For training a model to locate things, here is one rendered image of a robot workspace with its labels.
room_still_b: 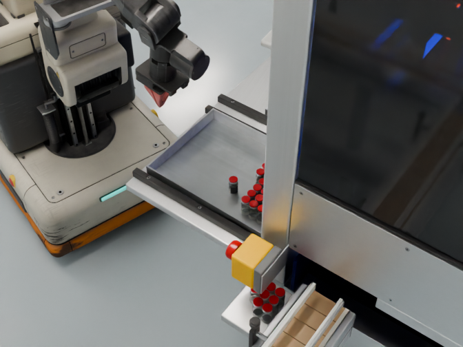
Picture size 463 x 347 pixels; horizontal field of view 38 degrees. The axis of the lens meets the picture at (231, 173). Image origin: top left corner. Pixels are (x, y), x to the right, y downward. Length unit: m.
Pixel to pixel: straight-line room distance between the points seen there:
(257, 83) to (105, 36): 0.53
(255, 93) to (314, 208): 0.71
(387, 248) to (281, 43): 0.40
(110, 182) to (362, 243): 1.43
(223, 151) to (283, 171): 0.52
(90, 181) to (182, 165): 0.87
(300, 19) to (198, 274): 1.67
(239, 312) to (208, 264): 1.15
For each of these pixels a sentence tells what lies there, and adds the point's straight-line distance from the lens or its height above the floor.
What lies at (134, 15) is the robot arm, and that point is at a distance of 1.30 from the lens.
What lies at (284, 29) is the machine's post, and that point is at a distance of 0.99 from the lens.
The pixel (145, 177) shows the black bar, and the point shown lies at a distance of 1.61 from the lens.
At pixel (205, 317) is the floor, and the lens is 2.42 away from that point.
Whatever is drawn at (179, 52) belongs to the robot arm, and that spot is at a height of 1.29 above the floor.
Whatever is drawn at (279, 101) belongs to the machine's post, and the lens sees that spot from 1.08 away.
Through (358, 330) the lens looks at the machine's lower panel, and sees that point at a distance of 1.40.
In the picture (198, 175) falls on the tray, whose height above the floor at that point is 0.88.
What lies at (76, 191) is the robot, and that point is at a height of 0.28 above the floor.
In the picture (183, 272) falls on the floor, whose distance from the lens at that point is 2.52.
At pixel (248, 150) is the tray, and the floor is 0.88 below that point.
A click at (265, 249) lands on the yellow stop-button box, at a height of 1.03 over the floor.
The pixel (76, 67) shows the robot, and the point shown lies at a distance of 2.12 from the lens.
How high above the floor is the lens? 2.08
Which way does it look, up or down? 47 degrees down
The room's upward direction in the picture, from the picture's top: straight up
